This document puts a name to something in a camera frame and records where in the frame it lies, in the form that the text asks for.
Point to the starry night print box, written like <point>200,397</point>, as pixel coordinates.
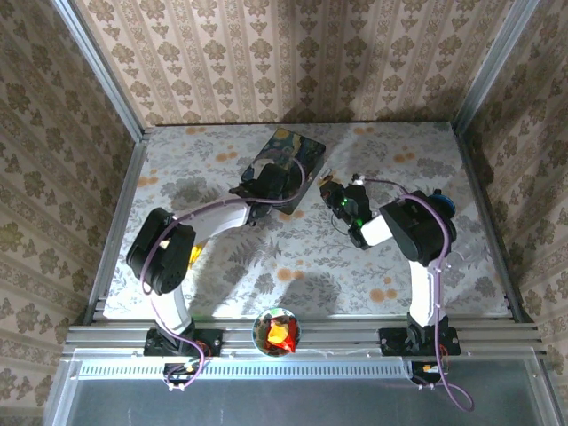
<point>302,151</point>

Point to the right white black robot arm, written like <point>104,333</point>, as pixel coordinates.
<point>421,226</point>

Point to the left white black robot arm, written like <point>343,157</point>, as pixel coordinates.
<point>160,253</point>

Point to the floral patterned table cover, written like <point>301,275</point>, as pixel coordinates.
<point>319,266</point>

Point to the yellow toy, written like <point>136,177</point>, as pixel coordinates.
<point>197,255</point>

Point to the blue cup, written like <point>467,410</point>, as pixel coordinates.
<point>447,205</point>

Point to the round bowl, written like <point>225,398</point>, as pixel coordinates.
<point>258,330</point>

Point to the red yellow snack packet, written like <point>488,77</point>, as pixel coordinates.
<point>279,333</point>

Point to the black connector board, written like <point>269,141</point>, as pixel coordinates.
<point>426,372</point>
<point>177,372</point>

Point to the grey metal shelf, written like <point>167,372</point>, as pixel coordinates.
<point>266,404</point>

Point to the aluminium frame rail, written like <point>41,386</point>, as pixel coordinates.
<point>346,339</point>

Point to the aluminium table side rail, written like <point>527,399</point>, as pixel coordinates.
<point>117,231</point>
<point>491,213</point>

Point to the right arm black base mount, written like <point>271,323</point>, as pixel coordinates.
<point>390,341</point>

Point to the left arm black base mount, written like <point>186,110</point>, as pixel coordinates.
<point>208,344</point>

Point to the aluminium corner post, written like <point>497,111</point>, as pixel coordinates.
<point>494,66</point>
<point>99,66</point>

